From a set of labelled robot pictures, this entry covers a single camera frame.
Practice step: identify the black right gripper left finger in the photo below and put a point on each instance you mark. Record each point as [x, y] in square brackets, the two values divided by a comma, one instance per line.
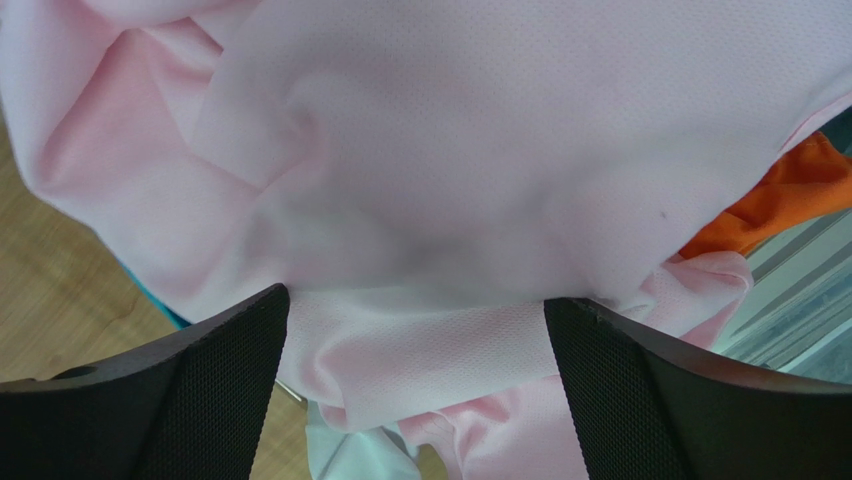
[190, 405]

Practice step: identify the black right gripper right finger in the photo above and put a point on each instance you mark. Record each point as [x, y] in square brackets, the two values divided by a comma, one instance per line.
[646, 405]

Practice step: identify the pink t shirt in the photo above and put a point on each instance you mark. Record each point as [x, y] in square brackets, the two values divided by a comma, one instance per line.
[422, 176]

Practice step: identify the teal t shirt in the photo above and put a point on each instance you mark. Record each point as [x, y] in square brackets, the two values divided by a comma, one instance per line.
[177, 321]

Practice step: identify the clear plastic bin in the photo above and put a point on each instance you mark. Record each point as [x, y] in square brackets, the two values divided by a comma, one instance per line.
[797, 317]

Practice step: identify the white t shirt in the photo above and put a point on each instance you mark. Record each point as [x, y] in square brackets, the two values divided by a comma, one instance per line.
[376, 454]

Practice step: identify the orange t shirt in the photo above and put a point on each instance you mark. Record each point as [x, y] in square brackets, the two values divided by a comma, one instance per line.
[811, 180]

